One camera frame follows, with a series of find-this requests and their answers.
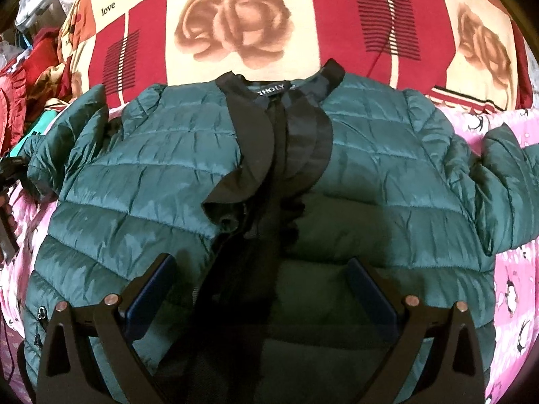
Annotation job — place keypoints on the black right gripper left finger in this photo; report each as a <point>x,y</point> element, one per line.
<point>68,369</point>

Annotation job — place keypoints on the teal quilted puffer jacket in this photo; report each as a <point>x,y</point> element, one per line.
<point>265,194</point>

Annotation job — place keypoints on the red clothes pile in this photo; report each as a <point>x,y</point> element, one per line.
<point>47,75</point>

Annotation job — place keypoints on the teal green folded garment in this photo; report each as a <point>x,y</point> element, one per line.
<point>39,127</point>

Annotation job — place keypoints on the pink penguin bed sheet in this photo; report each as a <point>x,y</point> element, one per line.
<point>515,276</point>

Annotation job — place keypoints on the red ruffled heart pillow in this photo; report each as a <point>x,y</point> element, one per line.
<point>13,108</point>

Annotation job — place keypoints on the red cream rose blanket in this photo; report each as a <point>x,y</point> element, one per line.
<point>456,52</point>

